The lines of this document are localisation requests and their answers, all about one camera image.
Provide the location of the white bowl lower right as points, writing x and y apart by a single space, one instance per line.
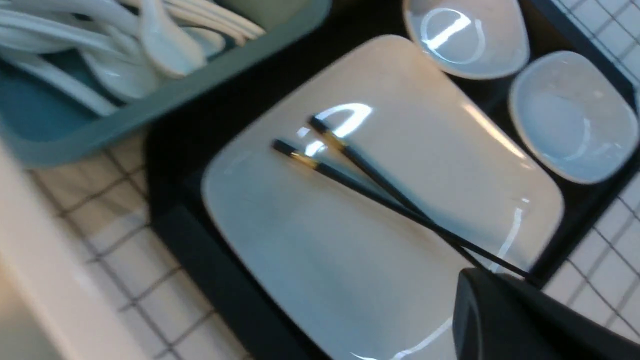
572 118

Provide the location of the black serving tray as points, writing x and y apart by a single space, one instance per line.
179 147

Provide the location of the white bowl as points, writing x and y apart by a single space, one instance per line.
572 118
470 39

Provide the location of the black chopstick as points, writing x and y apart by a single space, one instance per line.
341 178
370 172

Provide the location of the white spoons in teal bin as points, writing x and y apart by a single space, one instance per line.
129 46

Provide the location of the teal plastic bin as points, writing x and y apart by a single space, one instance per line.
45 128

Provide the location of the white bowl upper right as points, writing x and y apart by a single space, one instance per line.
470 39

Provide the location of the white rectangular rice plate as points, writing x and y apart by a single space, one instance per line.
363 282

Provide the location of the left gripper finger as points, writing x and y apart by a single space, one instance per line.
499 317

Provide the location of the white grid tablecloth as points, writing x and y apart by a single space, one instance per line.
103 202

